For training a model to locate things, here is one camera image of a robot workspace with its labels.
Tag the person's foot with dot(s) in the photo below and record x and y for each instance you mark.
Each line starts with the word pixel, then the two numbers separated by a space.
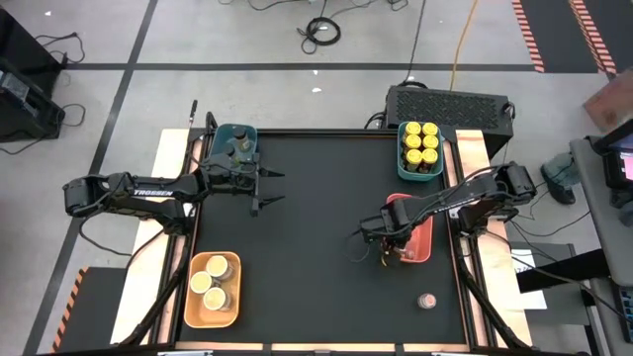
pixel 559 178

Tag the black perforated computer case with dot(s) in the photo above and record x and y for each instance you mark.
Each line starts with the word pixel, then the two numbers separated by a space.
pixel 445 106

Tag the black equipment cart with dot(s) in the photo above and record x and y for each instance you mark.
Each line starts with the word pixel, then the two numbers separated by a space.
pixel 29 114

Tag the grey electronic box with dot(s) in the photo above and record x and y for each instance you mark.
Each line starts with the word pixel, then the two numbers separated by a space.
pixel 14 85

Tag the black monitor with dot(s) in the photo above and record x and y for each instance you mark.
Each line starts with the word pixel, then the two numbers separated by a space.
pixel 613 168

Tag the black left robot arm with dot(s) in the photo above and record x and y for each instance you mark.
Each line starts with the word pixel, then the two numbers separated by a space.
pixel 114 195

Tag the black frame strut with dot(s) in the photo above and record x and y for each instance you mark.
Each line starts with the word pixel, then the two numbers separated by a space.
pixel 158 301
pixel 487 306

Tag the coral red plastic bin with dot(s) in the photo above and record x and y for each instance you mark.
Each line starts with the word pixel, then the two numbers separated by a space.
pixel 423 237

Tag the black table mat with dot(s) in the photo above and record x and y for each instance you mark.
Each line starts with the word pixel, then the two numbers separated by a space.
pixel 336 279

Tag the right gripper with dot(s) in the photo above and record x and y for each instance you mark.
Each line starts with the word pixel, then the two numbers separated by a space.
pixel 390 222

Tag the teal green plastic bin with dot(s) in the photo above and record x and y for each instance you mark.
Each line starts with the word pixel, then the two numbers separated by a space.
pixel 420 176

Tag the black metal beam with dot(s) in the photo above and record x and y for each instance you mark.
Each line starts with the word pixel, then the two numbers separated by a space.
pixel 564 269

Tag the black orange-striped floor mat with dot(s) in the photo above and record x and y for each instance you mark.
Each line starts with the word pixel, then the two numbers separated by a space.
pixel 94 311
pixel 559 34

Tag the white paper sheet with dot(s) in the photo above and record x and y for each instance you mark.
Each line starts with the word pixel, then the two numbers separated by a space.
pixel 535 299

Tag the large tan-lid spice jar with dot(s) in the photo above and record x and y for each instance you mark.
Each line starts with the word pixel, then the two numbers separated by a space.
pixel 201 282
pixel 216 299
pixel 219 267

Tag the blue plastic bin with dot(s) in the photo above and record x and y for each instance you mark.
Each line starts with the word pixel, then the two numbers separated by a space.
pixel 220 133

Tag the yellow plastic bin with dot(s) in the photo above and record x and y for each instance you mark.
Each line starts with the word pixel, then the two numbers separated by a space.
pixel 198 314

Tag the black keyboard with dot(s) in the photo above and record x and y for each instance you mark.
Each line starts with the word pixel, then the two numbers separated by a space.
pixel 625 309

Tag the brown cardboard box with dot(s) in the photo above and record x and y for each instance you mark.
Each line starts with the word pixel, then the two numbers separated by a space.
pixel 613 101

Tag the grey table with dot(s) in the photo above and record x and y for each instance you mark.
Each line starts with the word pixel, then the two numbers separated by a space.
pixel 598 217

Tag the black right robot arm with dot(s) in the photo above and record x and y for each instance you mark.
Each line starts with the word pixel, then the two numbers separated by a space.
pixel 455 203

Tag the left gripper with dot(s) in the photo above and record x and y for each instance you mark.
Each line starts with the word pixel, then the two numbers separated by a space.
pixel 227 174

